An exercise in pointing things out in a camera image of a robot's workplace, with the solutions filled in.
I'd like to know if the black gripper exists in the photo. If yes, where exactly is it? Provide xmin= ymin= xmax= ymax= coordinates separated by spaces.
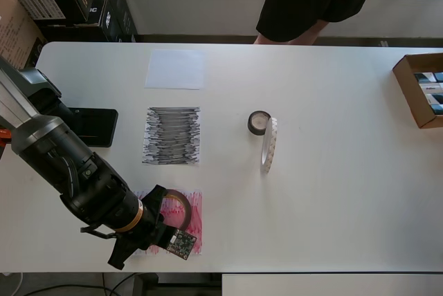
xmin=106 ymin=185 xmax=174 ymax=272

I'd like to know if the black table frame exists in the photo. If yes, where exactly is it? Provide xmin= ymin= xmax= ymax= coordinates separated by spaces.
xmin=133 ymin=272 xmax=222 ymax=296

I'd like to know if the open cardboard tray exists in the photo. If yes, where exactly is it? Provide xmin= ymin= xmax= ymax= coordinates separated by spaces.
xmin=392 ymin=53 xmax=443 ymax=129

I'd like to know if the small white lettered box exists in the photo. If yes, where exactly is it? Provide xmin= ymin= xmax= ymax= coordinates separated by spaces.
xmin=417 ymin=82 xmax=443 ymax=95

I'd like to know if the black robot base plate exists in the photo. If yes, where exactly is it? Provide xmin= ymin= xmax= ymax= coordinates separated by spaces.
xmin=65 ymin=108 xmax=119 ymax=148

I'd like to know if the blank white paper sheet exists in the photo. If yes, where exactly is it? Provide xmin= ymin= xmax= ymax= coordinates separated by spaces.
xmin=144 ymin=49 xmax=206 ymax=91

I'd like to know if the black floor cable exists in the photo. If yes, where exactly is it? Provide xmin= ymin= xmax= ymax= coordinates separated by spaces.
xmin=20 ymin=272 xmax=139 ymax=296

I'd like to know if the plain black carton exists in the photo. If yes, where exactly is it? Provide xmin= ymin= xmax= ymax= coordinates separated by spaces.
xmin=103 ymin=0 xmax=138 ymax=43

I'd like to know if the tall GX760A cardboard box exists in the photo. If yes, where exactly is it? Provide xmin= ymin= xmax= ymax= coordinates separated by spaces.
xmin=0 ymin=0 xmax=48 ymax=71

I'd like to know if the white tape roll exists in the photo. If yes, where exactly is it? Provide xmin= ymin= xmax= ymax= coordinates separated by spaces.
xmin=260 ymin=118 xmax=278 ymax=176

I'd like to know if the black tape roll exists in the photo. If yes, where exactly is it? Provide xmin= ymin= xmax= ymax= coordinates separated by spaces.
xmin=247 ymin=110 xmax=273 ymax=136

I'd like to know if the red tape roll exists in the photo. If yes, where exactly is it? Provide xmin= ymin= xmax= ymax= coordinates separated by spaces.
xmin=161 ymin=188 xmax=192 ymax=230

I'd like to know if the white floor cable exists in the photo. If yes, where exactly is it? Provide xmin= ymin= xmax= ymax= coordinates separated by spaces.
xmin=0 ymin=270 xmax=24 ymax=296

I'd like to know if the red scribbled paper sheet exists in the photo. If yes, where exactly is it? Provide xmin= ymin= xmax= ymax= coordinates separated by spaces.
xmin=129 ymin=188 xmax=204 ymax=257

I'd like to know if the black carton white label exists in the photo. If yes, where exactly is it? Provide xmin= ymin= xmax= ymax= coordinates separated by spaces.
xmin=17 ymin=0 xmax=105 ymax=28

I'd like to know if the wrist camera board with bracket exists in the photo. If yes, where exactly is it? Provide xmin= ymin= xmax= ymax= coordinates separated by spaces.
xmin=157 ymin=219 xmax=198 ymax=261

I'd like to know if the black scribbled paper sheet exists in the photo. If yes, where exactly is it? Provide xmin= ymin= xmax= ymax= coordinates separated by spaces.
xmin=141 ymin=105 xmax=201 ymax=167

